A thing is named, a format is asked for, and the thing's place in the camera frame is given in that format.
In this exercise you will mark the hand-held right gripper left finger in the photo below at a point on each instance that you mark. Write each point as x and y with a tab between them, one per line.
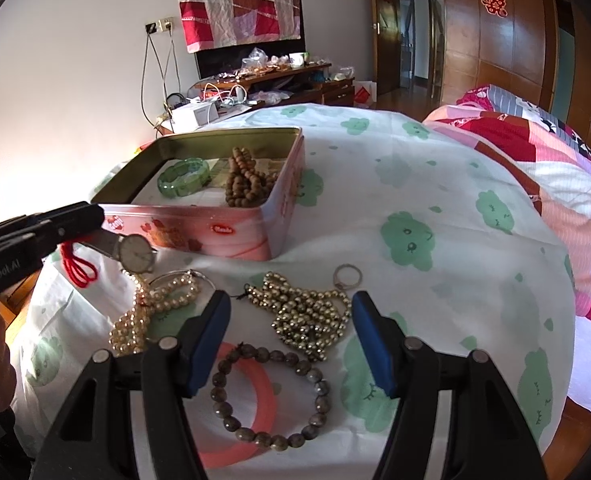
208	345

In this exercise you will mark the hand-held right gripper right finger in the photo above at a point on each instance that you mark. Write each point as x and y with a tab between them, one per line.
373	345

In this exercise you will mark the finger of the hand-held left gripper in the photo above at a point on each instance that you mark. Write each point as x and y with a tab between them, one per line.
35	217
75	230

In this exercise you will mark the silver wristwatch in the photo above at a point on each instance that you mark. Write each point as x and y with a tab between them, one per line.
136	252

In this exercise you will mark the thin silver bangle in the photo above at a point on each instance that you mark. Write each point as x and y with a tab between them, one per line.
203	276

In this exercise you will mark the pink bangle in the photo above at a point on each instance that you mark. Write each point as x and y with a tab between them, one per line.
265	400

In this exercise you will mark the pink tin box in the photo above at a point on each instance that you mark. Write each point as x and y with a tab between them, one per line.
215	232

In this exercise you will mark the green jade bangle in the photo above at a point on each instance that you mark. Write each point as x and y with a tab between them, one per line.
168	187

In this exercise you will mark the white sheet green cloud print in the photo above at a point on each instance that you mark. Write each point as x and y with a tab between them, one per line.
375	185

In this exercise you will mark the white cardboard box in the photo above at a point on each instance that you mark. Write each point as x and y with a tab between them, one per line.
190	115

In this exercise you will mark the black television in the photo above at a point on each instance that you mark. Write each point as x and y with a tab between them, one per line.
215	62

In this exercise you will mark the pink patchwork quilt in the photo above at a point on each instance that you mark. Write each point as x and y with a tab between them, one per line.
525	150

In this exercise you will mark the clear plastic bag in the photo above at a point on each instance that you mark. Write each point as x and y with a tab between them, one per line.
254	57

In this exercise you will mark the white red shopping bag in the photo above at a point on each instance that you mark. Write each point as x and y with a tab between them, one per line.
365	94

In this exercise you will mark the wooden cabinet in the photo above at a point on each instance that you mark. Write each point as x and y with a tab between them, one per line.
335	95

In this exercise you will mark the red pink patchwork cloth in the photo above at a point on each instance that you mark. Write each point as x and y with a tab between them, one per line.
235	20

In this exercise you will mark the white mug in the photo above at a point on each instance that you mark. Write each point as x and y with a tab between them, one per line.
296	60

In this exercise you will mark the wooden door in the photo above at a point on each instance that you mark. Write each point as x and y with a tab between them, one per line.
386	35

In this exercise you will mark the wooden wardrobe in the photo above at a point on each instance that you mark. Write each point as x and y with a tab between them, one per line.
500	60

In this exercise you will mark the red paper decoration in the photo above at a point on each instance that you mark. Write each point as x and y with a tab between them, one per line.
494	2

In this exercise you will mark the wall power socket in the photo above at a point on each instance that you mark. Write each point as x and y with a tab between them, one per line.
164	25

